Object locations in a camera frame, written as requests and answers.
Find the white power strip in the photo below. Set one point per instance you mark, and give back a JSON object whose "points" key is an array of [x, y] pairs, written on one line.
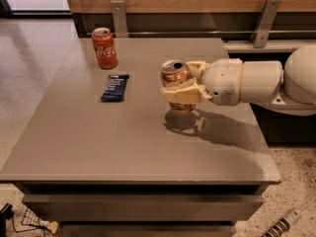
{"points": [[285, 223]]}

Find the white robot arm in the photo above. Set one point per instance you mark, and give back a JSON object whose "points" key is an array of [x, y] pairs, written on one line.
{"points": [[287, 88]]}

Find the red Coca-Cola can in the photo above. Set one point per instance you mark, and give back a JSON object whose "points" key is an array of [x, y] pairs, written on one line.
{"points": [[105, 49]]}

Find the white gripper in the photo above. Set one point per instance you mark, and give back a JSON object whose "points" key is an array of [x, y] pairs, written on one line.
{"points": [[223, 80]]}

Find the dark blue snack bar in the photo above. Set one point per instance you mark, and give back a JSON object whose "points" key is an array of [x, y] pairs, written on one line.
{"points": [[115, 88]]}

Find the grey drawer cabinet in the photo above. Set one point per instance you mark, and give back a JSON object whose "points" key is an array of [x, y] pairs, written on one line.
{"points": [[134, 168]]}

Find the orange soda can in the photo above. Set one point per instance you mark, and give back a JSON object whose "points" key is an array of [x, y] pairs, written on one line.
{"points": [[175, 72]]}

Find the right metal bracket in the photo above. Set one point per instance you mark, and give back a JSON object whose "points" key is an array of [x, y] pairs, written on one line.
{"points": [[261, 33]]}

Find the metal bracket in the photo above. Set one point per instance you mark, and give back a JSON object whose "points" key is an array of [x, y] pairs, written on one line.
{"points": [[261, 33], [119, 18]]}

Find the horizontal metal rail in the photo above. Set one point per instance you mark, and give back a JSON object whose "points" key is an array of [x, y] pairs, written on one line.
{"points": [[226, 35]]}

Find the left metal bracket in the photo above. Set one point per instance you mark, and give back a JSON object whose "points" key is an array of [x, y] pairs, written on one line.
{"points": [[119, 18]]}

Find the black wire basket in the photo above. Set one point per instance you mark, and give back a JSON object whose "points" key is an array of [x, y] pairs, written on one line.
{"points": [[29, 222]]}

